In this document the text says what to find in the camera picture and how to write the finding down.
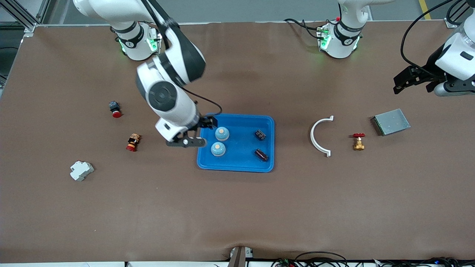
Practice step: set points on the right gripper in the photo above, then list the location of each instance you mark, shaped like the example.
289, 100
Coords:
204, 122

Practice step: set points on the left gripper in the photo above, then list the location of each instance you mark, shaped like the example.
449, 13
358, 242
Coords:
429, 69

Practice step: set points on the blue bell white button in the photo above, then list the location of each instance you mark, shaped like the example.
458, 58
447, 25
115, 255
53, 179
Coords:
222, 135

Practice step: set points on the light blue round cap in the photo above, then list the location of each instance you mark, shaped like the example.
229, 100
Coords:
218, 151

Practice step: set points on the dark blue electrolytic capacitor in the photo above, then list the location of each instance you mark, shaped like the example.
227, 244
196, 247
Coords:
260, 134

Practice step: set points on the dark brown electrolytic capacitor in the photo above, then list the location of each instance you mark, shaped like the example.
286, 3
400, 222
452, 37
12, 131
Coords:
261, 155

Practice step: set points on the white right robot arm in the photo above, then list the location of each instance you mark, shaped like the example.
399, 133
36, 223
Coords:
111, 9

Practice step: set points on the blue plastic tray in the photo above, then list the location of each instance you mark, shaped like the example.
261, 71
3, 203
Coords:
241, 161

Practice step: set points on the grey metal box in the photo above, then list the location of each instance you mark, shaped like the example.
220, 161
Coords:
391, 122

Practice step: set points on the red emergency stop orange base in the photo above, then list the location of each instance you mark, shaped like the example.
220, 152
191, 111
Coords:
133, 142

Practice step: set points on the red push button black base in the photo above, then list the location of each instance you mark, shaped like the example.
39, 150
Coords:
115, 108

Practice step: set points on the white curved pipe clamp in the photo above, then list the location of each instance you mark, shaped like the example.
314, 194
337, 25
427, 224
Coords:
312, 136

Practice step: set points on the white circuit breaker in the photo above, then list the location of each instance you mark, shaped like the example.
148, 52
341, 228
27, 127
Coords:
81, 170

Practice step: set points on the metal mount bracket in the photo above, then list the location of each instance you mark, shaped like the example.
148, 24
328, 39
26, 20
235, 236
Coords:
239, 257

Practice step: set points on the aluminium frame strut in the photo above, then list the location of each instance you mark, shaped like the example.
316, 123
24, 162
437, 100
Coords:
22, 15

